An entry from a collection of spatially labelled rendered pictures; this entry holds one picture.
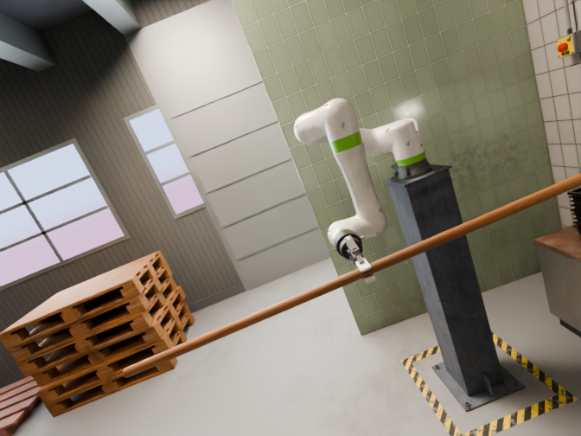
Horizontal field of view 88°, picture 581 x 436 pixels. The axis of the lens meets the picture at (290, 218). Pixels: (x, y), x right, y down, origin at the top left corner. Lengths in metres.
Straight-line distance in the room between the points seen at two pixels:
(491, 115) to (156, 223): 3.44
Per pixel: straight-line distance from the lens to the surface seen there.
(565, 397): 2.07
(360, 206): 1.17
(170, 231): 3.94
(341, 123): 1.11
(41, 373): 3.92
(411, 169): 1.43
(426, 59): 2.24
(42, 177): 4.40
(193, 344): 1.00
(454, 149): 2.30
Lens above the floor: 1.55
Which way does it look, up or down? 13 degrees down
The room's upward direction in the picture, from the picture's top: 22 degrees counter-clockwise
